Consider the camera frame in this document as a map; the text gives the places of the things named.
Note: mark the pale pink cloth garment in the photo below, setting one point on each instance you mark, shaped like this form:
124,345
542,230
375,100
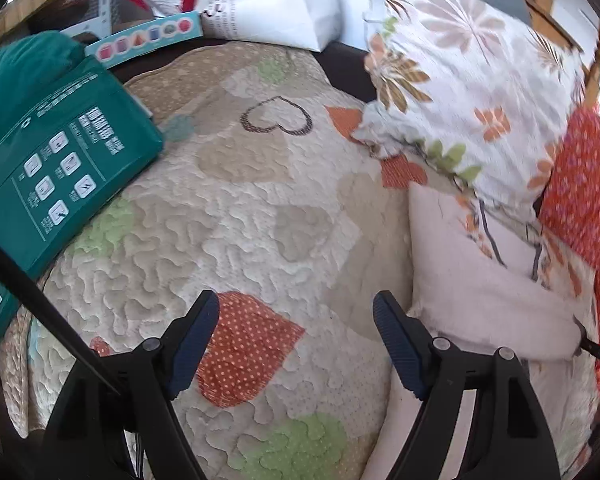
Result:
460,270

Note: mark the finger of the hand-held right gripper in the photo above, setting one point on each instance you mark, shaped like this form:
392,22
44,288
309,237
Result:
597,347

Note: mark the white paper bag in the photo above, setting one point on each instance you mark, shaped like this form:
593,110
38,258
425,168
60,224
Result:
280,0

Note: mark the green plastic package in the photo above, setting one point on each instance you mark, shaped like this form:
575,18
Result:
55,150

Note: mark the heart-patterned quilt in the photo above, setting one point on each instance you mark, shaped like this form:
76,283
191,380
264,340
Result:
260,200

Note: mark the floral white pillow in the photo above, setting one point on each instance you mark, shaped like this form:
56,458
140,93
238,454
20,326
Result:
460,70

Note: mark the orange floral cloth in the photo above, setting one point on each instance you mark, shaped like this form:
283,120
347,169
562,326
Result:
585,185

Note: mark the black rod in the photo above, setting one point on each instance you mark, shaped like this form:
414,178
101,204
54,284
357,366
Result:
40,310

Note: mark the dark brown sofa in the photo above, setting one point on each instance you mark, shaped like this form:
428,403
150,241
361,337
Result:
350,70

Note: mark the teal cloth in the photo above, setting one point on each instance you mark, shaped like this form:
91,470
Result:
10,70

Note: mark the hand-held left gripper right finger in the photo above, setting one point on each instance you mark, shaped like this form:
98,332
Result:
397,345

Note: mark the pale blue box coloured shapes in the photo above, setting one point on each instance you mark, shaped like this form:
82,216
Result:
145,37

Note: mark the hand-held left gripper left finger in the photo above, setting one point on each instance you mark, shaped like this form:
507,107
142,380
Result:
200,340

